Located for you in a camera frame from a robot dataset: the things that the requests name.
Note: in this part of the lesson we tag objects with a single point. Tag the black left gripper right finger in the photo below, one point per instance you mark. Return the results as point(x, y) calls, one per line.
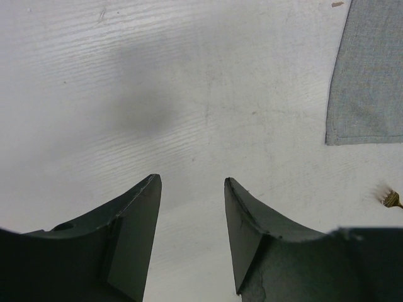
point(277, 259)

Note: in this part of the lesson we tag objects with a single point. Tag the gold fork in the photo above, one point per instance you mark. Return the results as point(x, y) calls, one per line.
point(389, 197)

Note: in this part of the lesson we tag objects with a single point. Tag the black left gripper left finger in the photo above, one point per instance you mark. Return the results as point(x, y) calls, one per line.
point(102, 255)

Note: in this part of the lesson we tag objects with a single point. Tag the grey cloth placemat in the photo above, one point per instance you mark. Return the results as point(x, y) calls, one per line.
point(365, 95)

